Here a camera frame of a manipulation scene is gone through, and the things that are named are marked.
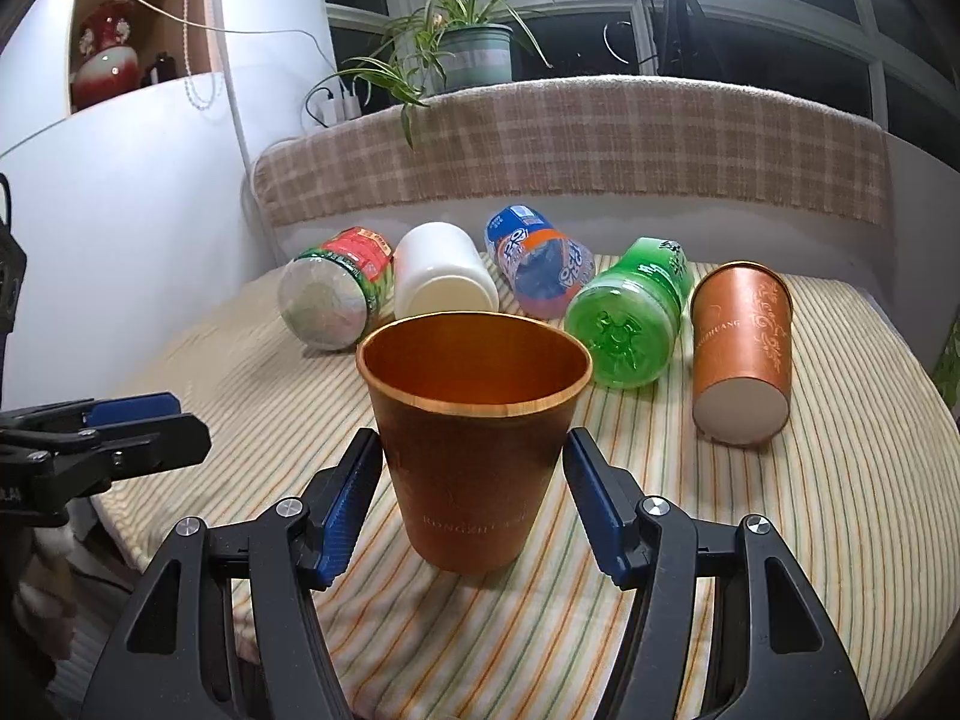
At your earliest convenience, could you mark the blue orange soda bottle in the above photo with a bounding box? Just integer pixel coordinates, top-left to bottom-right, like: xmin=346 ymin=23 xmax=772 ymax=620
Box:
xmin=485 ymin=205 xmax=596 ymax=320

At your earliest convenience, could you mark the plaid beige sill blanket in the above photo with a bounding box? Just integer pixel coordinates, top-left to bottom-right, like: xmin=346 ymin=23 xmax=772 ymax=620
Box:
xmin=252 ymin=75 xmax=893 ymax=227

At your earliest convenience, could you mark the green plastic bottle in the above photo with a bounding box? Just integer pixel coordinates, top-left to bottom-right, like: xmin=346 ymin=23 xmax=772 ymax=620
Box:
xmin=565 ymin=238 xmax=693 ymax=388

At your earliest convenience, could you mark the striped yellow table cloth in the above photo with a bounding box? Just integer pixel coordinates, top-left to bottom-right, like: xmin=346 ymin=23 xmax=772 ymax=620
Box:
xmin=92 ymin=257 xmax=960 ymax=720

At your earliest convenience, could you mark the red green label jar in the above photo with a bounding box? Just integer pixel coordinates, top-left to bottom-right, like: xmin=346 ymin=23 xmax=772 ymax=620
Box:
xmin=277 ymin=226 xmax=394 ymax=351

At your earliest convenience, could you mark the white plastic cup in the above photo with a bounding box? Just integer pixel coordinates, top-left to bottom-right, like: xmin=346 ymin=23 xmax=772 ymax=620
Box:
xmin=394 ymin=221 xmax=500 ymax=319

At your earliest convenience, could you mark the brown paper cup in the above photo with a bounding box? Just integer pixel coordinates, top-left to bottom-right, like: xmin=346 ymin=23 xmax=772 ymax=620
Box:
xmin=690 ymin=262 xmax=794 ymax=447
xmin=356 ymin=312 xmax=592 ymax=575

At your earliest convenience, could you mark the green white paper bag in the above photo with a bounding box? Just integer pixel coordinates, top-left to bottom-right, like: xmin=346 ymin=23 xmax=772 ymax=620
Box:
xmin=931 ymin=314 xmax=960 ymax=415

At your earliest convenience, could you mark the white power strip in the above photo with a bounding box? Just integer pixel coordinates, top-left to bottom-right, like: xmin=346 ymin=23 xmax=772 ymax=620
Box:
xmin=304 ymin=82 xmax=361 ymax=128

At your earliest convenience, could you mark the potted spider plant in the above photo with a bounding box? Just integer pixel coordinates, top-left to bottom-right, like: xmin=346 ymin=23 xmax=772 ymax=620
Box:
xmin=306 ymin=0 xmax=544 ymax=142

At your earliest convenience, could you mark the left gloved hand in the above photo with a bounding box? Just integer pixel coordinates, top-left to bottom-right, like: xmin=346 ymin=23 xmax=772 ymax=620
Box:
xmin=13 ymin=525 xmax=78 ymax=661

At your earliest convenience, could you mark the red white ceramic vase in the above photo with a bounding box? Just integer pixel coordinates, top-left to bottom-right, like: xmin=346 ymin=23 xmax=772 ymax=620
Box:
xmin=70 ymin=0 xmax=140 ymax=110

